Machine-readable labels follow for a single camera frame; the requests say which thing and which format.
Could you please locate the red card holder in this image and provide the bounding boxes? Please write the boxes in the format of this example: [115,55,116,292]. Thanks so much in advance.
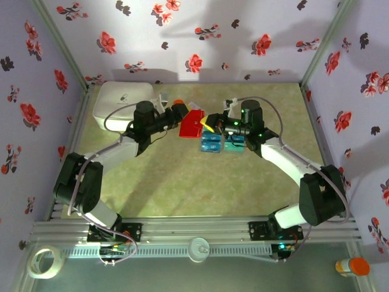
[178,109,205,140]

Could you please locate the white zip case pill print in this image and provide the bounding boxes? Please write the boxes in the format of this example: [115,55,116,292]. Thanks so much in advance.
[92,81,154,132]

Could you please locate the clear tape roll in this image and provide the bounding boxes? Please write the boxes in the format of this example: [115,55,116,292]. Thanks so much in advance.
[26,245,65,280]

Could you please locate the orange-capped yellow bottle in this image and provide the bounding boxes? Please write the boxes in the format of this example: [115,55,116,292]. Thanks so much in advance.
[335,257,371,278]

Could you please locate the grey right arm cable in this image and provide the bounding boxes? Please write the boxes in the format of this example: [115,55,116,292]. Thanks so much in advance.
[230,96,349,264]

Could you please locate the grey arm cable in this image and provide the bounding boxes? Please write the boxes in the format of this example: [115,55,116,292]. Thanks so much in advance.
[230,96,349,264]
[67,100,162,265]

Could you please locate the grey left arm cable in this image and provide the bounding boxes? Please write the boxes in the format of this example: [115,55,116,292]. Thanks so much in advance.
[67,100,162,265]

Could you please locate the aluminium table side rail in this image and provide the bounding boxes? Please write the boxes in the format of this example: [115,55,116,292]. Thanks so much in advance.
[45,86,94,221]
[300,83,350,218]

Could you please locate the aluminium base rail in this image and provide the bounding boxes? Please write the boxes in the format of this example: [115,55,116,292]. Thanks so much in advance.
[29,216,363,244]

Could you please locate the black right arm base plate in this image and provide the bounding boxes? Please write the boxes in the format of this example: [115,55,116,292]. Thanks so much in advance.
[248,221,304,242]

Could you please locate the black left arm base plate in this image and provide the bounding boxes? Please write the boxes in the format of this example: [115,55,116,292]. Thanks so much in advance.
[87,223,143,243]

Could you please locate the aluminium frame post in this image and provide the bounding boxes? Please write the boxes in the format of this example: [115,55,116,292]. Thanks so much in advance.
[299,0,356,89]
[29,0,91,92]

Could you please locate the white slotted cable duct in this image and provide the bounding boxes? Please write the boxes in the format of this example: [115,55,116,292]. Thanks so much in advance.
[62,244,274,259]

